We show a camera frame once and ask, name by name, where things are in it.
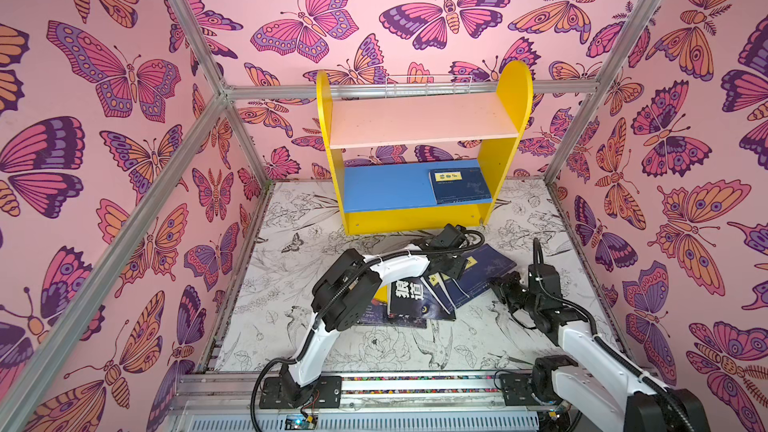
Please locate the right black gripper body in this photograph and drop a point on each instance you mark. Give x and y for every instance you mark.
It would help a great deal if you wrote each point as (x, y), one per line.
(510, 291)

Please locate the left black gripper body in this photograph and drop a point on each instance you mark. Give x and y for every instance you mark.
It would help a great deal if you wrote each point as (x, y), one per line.
(453, 266)

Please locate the black book with white title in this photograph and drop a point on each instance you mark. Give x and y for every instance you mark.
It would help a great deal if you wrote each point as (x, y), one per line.
(405, 298)

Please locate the navy book yellow label large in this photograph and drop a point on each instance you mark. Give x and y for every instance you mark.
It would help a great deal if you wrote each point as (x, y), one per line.
(459, 185)

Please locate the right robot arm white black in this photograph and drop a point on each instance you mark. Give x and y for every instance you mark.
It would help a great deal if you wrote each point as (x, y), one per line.
(604, 385)

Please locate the yellow book under black book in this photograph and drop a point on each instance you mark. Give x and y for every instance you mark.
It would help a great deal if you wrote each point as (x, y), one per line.
(382, 295)

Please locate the yellow bookshelf with coloured shelves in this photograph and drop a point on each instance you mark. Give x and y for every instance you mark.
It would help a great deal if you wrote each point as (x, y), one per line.
(398, 197)

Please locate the dark purple flat booklet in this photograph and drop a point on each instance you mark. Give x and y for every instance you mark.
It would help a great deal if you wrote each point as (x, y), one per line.
(376, 315)

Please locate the green circuit board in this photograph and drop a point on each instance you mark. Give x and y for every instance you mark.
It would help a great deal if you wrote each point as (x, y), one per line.
(299, 422)

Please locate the white slotted cable duct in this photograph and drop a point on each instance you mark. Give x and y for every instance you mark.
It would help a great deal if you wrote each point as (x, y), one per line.
(413, 421)

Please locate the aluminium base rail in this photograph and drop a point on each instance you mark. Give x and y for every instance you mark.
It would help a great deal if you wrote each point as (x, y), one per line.
(350, 392)

